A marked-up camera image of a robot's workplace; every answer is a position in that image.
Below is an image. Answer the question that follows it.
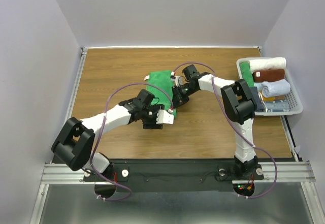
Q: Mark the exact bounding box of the green towel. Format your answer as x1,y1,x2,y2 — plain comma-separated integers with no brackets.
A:
144,70,174,110
240,61,254,87

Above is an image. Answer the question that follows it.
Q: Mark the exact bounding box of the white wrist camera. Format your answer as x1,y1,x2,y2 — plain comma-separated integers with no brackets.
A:
156,110,174,124
171,71,186,86

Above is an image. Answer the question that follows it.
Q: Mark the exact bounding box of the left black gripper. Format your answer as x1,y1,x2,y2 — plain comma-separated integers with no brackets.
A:
140,104,164,129

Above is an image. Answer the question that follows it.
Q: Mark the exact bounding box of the rolled dark blue towel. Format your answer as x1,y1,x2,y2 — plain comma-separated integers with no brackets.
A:
250,87,290,113

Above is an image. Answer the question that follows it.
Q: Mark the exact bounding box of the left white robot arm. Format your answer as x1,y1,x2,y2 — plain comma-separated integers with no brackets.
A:
51,89,165,180

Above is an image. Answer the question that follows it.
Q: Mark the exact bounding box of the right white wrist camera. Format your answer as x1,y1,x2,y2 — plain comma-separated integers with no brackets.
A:
171,71,186,86

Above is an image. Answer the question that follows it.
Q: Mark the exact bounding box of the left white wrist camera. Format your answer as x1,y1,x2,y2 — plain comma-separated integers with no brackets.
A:
156,110,174,124

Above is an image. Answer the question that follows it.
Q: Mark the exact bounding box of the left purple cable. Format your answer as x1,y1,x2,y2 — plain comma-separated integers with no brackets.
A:
90,82,175,201

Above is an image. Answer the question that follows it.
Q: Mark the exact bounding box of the white plastic basket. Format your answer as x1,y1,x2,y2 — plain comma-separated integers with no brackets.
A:
236,57,303,116

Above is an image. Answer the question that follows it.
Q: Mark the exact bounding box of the rolled light blue towel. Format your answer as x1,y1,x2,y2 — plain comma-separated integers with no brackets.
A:
254,83,263,91

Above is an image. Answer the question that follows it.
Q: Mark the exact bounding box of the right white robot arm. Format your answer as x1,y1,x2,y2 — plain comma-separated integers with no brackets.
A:
171,62,258,178

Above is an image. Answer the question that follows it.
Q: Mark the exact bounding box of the rolled brown towel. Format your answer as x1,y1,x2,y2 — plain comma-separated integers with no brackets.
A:
252,69,285,83

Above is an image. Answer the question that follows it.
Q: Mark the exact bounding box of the rolled orange patterned towel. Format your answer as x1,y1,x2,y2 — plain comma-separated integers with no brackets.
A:
259,93,285,102

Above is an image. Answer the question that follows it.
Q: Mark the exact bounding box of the rolled white towel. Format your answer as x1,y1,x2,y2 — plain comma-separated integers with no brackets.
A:
248,57,286,72

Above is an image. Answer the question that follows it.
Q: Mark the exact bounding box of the rolled green towel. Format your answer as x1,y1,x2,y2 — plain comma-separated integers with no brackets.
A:
240,61,254,87

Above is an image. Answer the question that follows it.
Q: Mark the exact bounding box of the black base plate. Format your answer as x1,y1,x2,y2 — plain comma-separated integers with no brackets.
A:
83,158,265,193

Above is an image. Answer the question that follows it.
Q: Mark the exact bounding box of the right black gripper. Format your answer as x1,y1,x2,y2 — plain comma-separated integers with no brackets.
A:
170,83,198,109

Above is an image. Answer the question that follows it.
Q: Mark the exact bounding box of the light blue towel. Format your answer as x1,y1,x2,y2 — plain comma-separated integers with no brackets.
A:
262,79,291,98
254,83,263,91

